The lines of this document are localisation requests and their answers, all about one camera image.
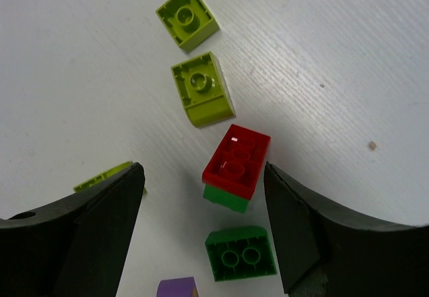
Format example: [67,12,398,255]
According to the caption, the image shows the red roof green lego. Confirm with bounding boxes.
[202,124,271,214]

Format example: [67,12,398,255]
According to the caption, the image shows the lime lego brick middle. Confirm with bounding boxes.
[171,52,235,128]

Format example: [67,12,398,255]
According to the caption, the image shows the lime lego brick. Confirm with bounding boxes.
[171,52,235,128]
[73,160,133,193]
[156,0,220,53]

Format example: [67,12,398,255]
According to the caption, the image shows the purple plate green lego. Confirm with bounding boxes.
[156,277,199,297]

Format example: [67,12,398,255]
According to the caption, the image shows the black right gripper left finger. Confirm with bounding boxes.
[1,163,145,296]

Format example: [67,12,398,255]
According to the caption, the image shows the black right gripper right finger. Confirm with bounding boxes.
[263,163,428,296]

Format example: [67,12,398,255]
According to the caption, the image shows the green square lego brick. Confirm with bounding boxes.
[205,226,277,282]

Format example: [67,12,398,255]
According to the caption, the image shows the lime lego brick far left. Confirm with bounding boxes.
[156,0,220,53]

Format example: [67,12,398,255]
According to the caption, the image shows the lime lego brick lower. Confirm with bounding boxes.
[73,160,133,193]

